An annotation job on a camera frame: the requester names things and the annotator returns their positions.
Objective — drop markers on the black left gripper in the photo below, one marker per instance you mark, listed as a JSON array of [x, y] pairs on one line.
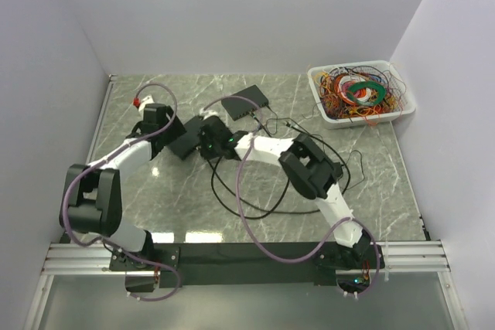
[[176, 129]]

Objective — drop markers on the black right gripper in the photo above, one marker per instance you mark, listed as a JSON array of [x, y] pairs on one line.
[[205, 151]]

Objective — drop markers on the black network switch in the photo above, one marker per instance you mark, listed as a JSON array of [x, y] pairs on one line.
[[246, 102], [188, 142]]

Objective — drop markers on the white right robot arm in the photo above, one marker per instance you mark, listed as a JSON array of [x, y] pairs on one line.
[[310, 171]]

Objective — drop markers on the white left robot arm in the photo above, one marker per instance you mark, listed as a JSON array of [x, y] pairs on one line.
[[92, 201]]

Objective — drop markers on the black power adapter brick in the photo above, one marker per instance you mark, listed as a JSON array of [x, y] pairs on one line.
[[336, 170]]

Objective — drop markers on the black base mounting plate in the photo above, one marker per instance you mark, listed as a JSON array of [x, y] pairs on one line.
[[244, 263]]

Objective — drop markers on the white plastic basket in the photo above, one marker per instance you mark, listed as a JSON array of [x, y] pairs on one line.
[[354, 94]]

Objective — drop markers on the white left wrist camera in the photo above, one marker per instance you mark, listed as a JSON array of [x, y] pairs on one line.
[[140, 103]]

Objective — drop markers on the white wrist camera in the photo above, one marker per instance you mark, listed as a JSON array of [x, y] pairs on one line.
[[206, 113], [140, 103]]

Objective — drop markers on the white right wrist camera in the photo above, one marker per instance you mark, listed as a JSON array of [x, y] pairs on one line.
[[206, 113]]

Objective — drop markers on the aluminium left side rail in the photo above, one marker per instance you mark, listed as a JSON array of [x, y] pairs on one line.
[[88, 117]]

